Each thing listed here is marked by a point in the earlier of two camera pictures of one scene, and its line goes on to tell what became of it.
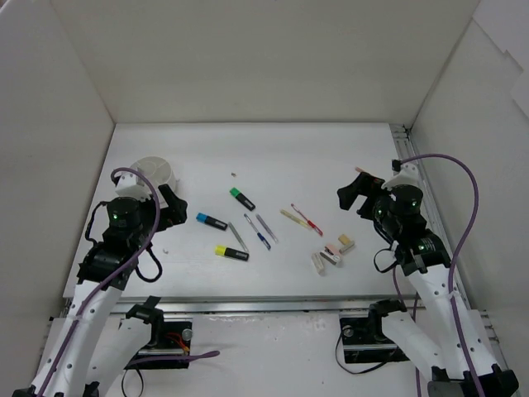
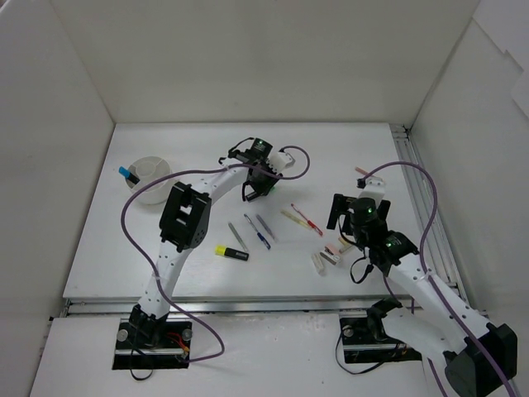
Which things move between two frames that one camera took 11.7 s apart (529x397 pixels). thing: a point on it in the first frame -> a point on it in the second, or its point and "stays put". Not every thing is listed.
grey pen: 238,236 stays put
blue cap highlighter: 212,221 -> 126,173
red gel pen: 309,222 stays put
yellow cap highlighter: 221,251 stays put
